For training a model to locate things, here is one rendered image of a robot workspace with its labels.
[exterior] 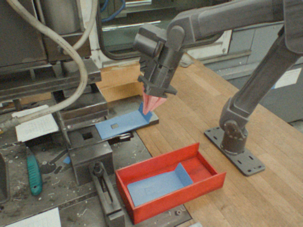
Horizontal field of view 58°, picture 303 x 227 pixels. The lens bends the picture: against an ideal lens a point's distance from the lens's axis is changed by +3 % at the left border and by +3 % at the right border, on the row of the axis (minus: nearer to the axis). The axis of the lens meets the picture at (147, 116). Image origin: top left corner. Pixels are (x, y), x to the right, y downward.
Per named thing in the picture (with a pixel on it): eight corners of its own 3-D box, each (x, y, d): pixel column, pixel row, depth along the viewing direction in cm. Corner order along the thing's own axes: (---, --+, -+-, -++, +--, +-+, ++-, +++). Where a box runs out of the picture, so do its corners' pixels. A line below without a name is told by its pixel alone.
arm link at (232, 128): (224, 120, 69) (247, 125, 68) (228, 102, 76) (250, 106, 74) (220, 138, 73) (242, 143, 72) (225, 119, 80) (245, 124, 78)
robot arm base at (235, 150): (253, 157, 67) (274, 149, 69) (205, 113, 81) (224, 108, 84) (245, 178, 72) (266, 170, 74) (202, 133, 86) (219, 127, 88)
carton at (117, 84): (153, 94, 106) (153, 77, 101) (92, 110, 97) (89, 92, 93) (140, 80, 115) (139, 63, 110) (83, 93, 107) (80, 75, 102)
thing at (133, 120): (153, 121, 75) (153, 113, 73) (102, 140, 71) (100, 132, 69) (143, 109, 80) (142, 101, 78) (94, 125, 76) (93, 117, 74)
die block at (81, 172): (114, 173, 73) (112, 154, 68) (77, 186, 69) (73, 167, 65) (94, 130, 87) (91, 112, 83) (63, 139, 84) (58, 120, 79)
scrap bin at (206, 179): (222, 187, 69) (227, 171, 66) (133, 225, 61) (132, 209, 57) (196, 156, 78) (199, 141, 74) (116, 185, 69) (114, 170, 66)
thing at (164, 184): (192, 189, 68) (193, 182, 66) (136, 209, 64) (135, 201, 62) (179, 169, 73) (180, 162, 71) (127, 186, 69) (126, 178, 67)
